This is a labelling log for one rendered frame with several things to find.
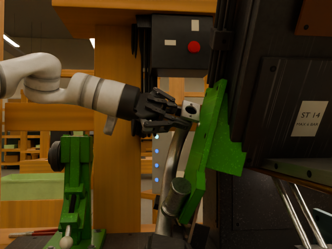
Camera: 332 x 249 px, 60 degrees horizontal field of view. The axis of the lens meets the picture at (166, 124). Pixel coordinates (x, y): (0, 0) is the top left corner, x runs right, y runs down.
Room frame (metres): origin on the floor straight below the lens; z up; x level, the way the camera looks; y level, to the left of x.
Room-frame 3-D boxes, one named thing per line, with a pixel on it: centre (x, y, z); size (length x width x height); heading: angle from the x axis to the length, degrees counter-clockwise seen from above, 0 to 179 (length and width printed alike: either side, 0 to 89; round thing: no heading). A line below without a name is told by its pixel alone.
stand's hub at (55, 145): (0.71, 0.27, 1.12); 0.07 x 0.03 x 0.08; 6
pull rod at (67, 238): (0.63, 0.21, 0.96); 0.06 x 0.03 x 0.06; 6
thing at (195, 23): (0.83, -0.04, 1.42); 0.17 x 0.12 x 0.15; 96
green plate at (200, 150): (0.56, -0.10, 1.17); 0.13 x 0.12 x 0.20; 96
